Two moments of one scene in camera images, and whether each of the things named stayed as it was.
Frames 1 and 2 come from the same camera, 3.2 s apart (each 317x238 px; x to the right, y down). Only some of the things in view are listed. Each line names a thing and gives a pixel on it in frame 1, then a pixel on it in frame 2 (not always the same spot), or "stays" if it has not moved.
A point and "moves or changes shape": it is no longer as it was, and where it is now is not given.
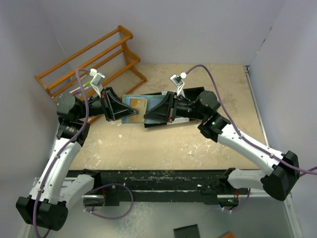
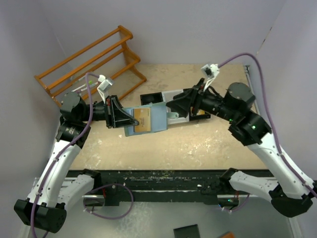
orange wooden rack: (108, 62) stays
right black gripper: (165, 111) -> (183, 101)
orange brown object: (228, 234) stays
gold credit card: (141, 104) -> (143, 116)
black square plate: (187, 231) stays
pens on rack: (77, 90) stays
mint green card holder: (152, 101) moves or changes shape
